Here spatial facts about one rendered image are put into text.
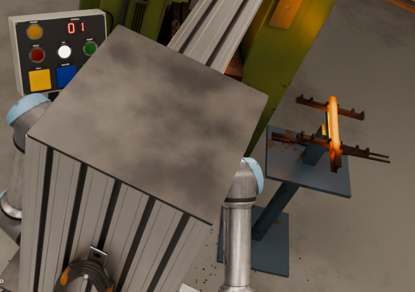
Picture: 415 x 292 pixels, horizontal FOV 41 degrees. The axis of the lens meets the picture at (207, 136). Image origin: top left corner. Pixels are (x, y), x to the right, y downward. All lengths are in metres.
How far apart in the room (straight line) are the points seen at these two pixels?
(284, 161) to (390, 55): 2.48
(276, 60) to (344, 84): 1.77
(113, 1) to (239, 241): 1.14
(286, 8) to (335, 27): 2.44
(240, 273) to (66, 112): 1.12
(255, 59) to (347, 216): 1.34
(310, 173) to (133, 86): 1.84
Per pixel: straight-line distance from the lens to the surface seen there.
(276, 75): 2.64
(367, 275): 3.37
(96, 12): 2.17
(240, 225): 1.70
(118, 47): 0.81
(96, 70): 0.77
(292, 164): 2.53
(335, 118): 2.42
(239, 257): 1.72
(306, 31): 2.49
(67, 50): 2.15
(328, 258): 3.29
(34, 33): 2.11
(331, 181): 2.57
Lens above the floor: 2.58
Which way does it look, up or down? 48 degrees down
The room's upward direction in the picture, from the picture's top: 24 degrees clockwise
